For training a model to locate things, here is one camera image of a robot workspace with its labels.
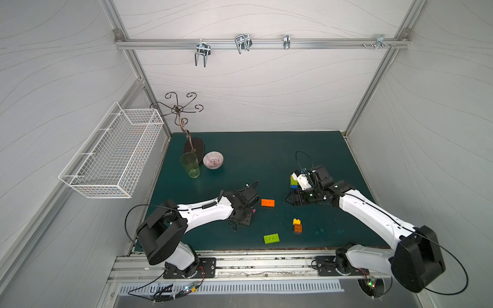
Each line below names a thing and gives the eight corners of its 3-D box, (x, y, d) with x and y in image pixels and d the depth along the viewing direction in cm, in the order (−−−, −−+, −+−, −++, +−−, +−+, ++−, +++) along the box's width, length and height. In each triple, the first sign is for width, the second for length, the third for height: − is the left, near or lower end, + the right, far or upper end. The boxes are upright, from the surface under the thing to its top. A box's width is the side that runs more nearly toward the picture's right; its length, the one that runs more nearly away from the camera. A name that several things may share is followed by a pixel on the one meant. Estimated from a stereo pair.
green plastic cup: (185, 178, 103) (178, 163, 93) (188, 166, 108) (182, 151, 98) (200, 178, 103) (195, 163, 93) (202, 166, 108) (198, 151, 98)
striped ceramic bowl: (203, 171, 106) (201, 164, 101) (206, 157, 112) (204, 150, 107) (222, 171, 106) (221, 164, 101) (224, 157, 112) (222, 150, 107)
